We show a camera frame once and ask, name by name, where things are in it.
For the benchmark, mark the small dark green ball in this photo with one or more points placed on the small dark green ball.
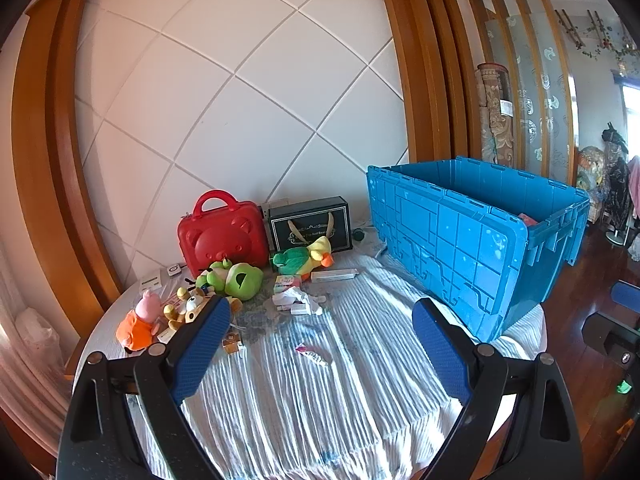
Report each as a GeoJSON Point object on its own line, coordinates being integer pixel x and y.
{"type": "Point", "coordinates": [358, 234]}

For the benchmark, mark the pink draped cloth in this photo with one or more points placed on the pink draped cloth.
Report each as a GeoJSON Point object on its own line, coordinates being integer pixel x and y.
{"type": "Point", "coordinates": [635, 200]}

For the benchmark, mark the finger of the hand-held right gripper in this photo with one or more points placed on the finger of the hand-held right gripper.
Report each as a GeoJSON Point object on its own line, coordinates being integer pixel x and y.
{"type": "Point", "coordinates": [612, 340]}
{"type": "Point", "coordinates": [629, 295]}

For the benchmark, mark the window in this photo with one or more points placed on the window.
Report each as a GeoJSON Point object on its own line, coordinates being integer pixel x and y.
{"type": "Point", "coordinates": [631, 110]}

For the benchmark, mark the white fan base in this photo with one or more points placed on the white fan base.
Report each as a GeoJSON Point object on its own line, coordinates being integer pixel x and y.
{"type": "Point", "coordinates": [619, 239]}

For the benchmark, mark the small white device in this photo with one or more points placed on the small white device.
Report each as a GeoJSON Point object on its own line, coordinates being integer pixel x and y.
{"type": "Point", "coordinates": [172, 271]}

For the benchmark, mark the small pink box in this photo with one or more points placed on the small pink box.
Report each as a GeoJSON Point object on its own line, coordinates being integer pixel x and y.
{"type": "Point", "coordinates": [286, 282]}

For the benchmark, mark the long white box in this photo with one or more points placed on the long white box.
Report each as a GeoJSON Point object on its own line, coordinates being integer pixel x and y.
{"type": "Point", "coordinates": [334, 275]}

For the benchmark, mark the blue plastic storage crate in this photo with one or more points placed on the blue plastic storage crate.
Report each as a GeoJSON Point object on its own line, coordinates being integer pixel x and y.
{"type": "Point", "coordinates": [450, 240]}

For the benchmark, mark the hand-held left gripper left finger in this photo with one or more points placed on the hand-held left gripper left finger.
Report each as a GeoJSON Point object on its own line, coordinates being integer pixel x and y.
{"type": "Point", "coordinates": [200, 355]}

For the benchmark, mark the wooden glass partition screen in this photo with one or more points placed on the wooden glass partition screen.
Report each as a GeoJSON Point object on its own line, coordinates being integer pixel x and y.
{"type": "Point", "coordinates": [540, 110]}

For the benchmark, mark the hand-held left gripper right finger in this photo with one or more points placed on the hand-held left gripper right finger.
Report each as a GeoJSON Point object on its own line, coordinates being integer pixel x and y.
{"type": "Point", "coordinates": [440, 350]}

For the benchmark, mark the black gift box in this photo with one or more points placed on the black gift box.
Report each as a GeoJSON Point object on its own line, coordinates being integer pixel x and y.
{"type": "Point", "coordinates": [310, 225]}

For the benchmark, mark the green frog plush toy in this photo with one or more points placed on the green frog plush toy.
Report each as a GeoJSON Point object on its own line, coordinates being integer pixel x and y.
{"type": "Point", "coordinates": [240, 280]}

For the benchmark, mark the colourful patterned bag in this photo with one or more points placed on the colourful patterned bag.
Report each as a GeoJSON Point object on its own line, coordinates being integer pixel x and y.
{"type": "Point", "coordinates": [592, 170]}

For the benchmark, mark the red bear suitcase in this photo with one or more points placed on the red bear suitcase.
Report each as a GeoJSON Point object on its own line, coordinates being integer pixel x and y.
{"type": "Point", "coordinates": [220, 245]}

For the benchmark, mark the brown bear plush toy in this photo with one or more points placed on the brown bear plush toy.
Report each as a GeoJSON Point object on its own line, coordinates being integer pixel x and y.
{"type": "Point", "coordinates": [187, 305]}

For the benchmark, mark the black garment on rack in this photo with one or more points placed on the black garment on rack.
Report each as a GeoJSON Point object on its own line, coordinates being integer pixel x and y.
{"type": "Point", "coordinates": [614, 140]}

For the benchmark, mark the pink tissue pack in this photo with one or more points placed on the pink tissue pack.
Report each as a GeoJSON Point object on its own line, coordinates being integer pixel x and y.
{"type": "Point", "coordinates": [527, 219]}

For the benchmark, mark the white tissue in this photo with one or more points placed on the white tissue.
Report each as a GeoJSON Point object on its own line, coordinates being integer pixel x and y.
{"type": "Point", "coordinates": [300, 302]}

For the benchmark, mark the white paper card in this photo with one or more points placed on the white paper card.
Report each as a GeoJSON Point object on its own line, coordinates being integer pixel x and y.
{"type": "Point", "coordinates": [150, 284]}

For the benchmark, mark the wooden wall frame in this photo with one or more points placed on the wooden wall frame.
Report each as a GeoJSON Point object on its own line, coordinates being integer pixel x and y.
{"type": "Point", "coordinates": [435, 60]}

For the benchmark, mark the pink wrapper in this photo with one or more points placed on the pink wrapper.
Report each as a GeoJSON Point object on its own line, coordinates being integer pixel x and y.
{"type": "Point", "coordinates": [312, 355]}

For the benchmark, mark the hanging vine decoration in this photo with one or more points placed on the hanging vine decoration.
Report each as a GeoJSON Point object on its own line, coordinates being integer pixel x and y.
{"type": "Point", "coordinates": [595, 35]}

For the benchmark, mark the pink pig plush toy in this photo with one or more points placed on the pink pig plush toy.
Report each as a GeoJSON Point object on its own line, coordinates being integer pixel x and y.
{"type": "Point", "coordinates": [137, 327]}

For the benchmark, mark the yellow duck plush toy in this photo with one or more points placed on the yellow duck plush toy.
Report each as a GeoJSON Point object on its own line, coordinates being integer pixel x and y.
{"type": "Point", "coordinates": [305, 257]}

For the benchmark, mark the rolled patterned carpet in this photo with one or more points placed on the rolled patterned carpet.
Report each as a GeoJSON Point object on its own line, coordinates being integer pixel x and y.
{"type": "Point", "coordinates": [495, 110]}

